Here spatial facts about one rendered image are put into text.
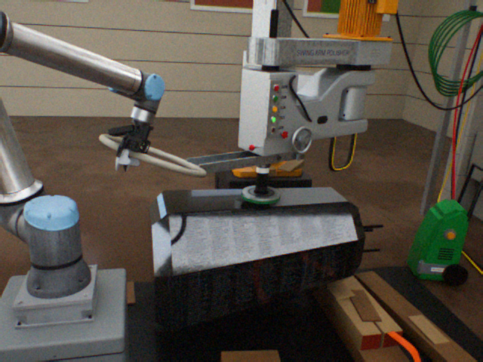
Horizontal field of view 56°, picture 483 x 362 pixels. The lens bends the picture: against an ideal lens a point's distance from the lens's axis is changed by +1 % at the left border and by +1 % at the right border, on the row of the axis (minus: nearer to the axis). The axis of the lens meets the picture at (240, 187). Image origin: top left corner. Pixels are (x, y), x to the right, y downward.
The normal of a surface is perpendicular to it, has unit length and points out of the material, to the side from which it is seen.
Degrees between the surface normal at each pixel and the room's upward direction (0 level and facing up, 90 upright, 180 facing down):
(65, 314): 90
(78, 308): 90
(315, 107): 90
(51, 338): 0
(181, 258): 45
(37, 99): 90
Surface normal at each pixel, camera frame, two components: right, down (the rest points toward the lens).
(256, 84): -0.78, 0.18
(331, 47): 0.62, 0.30
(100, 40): 0.22, 0.35
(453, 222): -0.06, 0.34
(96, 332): 0.05, -0.94
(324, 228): 0.24, -0.42
